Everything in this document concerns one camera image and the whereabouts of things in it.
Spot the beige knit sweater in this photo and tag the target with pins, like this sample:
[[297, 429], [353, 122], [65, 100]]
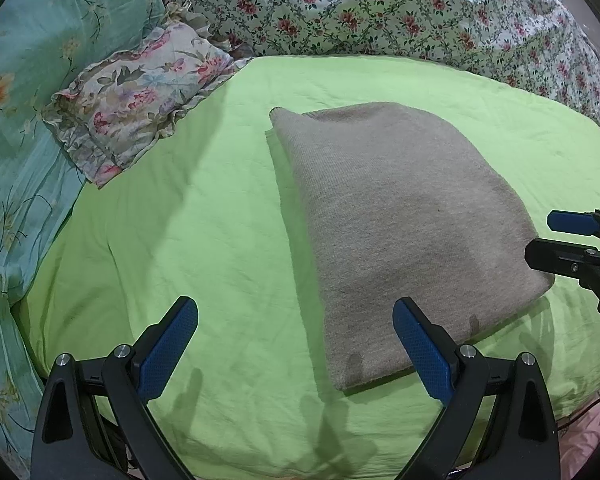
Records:
[[395, 230]]

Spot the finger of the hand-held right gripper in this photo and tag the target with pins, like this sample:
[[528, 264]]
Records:
[[567, 222], [550, 257]]

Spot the teal floral bedding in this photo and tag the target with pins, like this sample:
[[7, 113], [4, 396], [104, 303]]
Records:
[[25, 125]]

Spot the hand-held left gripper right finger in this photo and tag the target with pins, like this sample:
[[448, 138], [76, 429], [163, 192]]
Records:
[[422, 350]]

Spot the ruffled floral pillow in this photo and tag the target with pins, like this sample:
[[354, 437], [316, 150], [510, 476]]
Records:
[[135, 100]]

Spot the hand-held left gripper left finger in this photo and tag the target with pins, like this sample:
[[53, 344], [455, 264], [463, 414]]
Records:
[[167, 350]]

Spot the green bed sheet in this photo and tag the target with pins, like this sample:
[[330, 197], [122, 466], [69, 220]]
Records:
[[190, 240]]

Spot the white floral quilt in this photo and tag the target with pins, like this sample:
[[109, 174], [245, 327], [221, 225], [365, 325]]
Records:
[[380, 10]]

